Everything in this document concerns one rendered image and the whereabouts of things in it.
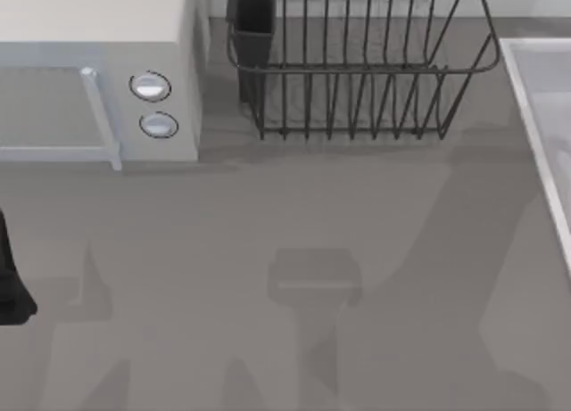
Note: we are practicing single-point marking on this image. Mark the white sink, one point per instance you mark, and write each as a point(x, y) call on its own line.
point(542, 130)

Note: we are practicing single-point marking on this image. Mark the large silver microwave knob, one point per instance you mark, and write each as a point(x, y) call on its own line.
point(150, 86)

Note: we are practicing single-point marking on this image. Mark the pale microwave oven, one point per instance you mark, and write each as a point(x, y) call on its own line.
point(89, 14)

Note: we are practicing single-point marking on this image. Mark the black cutlery holder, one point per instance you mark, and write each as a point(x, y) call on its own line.
point(252, 23)

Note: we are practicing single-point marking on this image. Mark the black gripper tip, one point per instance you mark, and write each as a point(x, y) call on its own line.
point(11, 290)

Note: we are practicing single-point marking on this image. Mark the microwave door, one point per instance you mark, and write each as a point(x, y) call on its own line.
point(42, 108)

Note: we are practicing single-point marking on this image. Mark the small silver microwave knob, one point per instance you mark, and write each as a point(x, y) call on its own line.
point(158, 125)

